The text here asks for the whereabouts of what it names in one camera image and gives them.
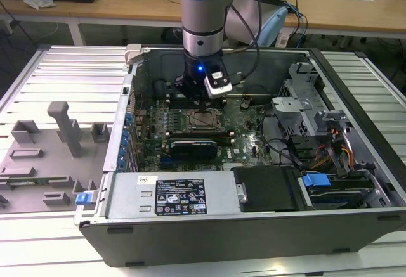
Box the black bay cover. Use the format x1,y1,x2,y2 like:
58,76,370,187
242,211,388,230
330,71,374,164
232,165,306,214

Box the green motherboard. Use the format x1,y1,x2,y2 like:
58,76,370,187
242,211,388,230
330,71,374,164
136,94,277,174

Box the black graphics card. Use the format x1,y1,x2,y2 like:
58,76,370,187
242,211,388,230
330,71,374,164
169,139,220,162

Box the dark disk drive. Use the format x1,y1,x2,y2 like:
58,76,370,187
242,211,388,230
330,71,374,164
304,184,372,210

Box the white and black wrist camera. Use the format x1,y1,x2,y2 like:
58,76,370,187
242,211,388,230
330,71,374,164
202,63,235,100

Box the crumpled white paper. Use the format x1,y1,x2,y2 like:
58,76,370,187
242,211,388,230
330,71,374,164
23,0,57,11

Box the silver power supply with label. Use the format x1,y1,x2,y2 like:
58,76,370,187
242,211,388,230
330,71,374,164
105,172,247,218

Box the grey case handle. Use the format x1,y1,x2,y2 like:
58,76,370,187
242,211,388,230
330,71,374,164
122,43,143,66

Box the orange and yellow wires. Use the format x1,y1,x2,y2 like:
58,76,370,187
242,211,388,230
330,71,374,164
312,142,355,169

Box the open PC case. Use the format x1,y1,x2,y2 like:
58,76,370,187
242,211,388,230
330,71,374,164
74,44,406,267

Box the black camera cable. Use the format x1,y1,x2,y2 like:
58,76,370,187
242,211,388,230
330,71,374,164
226,0,264,85

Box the wooden desk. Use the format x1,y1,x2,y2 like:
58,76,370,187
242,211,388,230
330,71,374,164
0,0,406,41

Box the blue disk carrier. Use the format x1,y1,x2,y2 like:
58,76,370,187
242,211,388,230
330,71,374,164
302,172,332,191

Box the grey parts rack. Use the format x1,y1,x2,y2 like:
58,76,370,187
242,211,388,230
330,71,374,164
0,100,112,215

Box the blue case latch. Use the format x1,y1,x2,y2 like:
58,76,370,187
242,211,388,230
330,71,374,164
75,191,100,207

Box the blue cable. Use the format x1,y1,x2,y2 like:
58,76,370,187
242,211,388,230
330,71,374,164
286,2,309,47

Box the silver perforated drive cage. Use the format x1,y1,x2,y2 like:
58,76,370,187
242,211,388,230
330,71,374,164
272,63,350,137

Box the metal socket cover frame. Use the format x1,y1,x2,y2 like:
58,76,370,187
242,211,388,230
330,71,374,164
184,110,223,131

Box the thin red wire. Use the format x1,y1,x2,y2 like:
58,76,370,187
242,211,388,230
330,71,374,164
130,90,145,115

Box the pale blue teach pendant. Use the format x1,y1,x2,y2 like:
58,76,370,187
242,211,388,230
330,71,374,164
258,4,290,49

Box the CPU socket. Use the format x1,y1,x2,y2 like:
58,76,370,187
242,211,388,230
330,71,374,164
180,108,225,132

